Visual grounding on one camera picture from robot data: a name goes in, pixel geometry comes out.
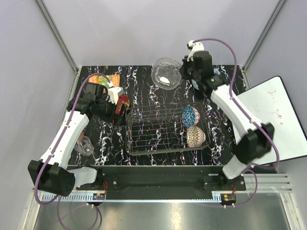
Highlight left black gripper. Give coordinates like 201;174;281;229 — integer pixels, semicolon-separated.
96;95;127;127

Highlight red floral plate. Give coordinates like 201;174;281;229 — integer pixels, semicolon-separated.
115;94;130;115

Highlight clear glass bowl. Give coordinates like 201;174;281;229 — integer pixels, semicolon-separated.
151;57;182;90

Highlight blue triangle pattern bowl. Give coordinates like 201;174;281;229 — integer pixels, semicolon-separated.
182;105;200;128

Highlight wire dish rack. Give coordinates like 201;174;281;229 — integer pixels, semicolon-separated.
126;102;210;156

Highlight beige patterned bowl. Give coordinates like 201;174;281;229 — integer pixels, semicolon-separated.
187;126;206;148

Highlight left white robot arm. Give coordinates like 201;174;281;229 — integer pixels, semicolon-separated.
28;82;129;196

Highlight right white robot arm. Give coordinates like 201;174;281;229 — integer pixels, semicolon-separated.
179;50;274;190

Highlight light blue headphones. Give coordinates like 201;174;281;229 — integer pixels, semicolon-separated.
191;69;221;91

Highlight orange book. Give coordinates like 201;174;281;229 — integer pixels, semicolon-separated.
88;74;120;89

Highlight clear drinking glass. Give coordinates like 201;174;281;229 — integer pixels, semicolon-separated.
74;136;94;156

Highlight white whiteboard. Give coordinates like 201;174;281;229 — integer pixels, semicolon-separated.
237;76;307;161

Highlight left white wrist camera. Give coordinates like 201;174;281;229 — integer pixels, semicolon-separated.
107;87;124;104

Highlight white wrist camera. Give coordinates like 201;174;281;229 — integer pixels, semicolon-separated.
107;87;124;104
187;40;204;62

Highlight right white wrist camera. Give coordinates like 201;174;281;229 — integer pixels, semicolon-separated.
187;40;204;62

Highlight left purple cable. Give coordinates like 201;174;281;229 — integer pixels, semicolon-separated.
35;72;113;230

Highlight purple cable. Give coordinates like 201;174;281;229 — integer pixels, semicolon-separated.
191;38;280;208
35;72;113;230

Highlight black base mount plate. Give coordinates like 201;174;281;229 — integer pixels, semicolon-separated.
77;165;246;192

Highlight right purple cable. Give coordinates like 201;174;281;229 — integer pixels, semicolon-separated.
191;38;280;208

